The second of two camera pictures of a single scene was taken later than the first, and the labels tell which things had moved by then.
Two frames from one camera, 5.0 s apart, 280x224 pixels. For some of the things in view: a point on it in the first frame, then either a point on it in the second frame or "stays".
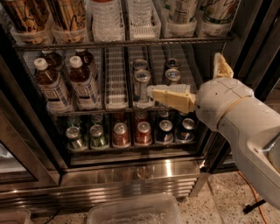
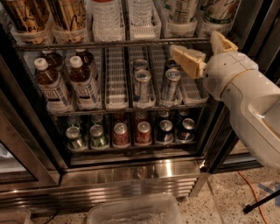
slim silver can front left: (143, 77) stays
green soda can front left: (73, 141) stays
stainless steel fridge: (76, 120) stays
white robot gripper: (219, 101) -> (227, 73)
